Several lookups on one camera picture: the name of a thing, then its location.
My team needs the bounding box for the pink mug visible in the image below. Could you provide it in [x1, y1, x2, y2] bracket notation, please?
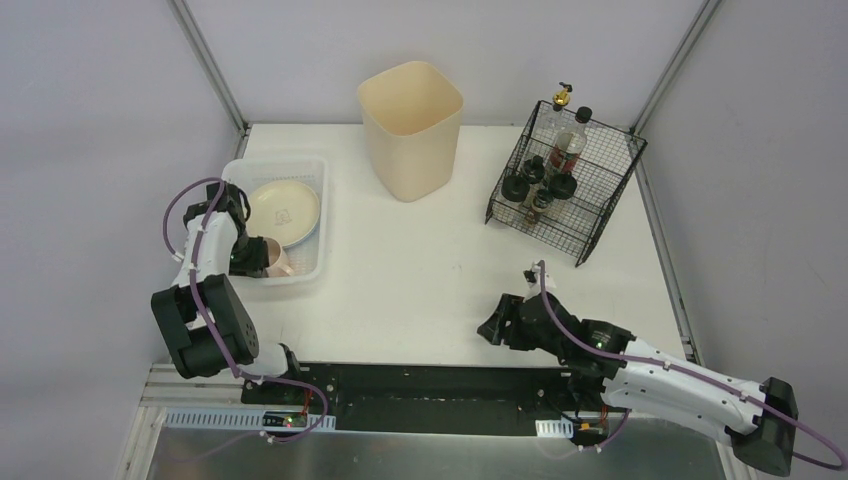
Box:
[264, 238, 295, 278]

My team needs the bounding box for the beige plate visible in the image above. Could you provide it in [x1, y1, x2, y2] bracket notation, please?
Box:
[247, 180, 321, 248]

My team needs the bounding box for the white plastic basket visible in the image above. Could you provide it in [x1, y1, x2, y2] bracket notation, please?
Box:
[222, 153, 329, 287]

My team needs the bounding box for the small dark spice jar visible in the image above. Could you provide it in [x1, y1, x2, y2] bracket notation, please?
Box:
[524, 188, 554, 225]

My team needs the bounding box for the black lid jar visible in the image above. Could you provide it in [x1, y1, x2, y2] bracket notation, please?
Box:
[520, 155, 546, 186]
[499, 174, 530, 212]
[547, 172, 578, 202]

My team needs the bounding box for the soy sauce bottle red label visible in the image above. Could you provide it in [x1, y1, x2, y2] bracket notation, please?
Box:
[547, 106, 593, 175]

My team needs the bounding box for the clear glass bottle gold cap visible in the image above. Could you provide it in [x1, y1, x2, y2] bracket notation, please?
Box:
[540, 82, 573, 147]

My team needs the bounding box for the beige plastic bin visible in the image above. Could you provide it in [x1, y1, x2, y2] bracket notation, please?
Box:
[357, 61, 464, 203]

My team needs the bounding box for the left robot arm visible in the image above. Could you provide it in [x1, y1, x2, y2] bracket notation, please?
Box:
[151, 177, 302, 384]

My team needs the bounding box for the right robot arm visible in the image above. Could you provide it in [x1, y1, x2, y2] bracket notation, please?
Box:
[477, 294, 798, 477]

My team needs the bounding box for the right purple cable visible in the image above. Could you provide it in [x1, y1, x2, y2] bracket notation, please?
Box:
[536, 259, 848, 473]

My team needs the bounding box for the purple cable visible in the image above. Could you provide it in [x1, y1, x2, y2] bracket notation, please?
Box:
[162, 177, 331, 445]
[536, 259, 848, 473]

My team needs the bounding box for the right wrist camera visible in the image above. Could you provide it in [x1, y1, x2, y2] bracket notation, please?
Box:
[523, 264, 557, 300]

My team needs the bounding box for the black wire basket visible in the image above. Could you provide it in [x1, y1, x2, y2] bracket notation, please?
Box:
[485, 100, 647, 265]

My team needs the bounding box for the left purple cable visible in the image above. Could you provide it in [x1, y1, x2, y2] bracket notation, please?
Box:
[162, 177, 331, 445]

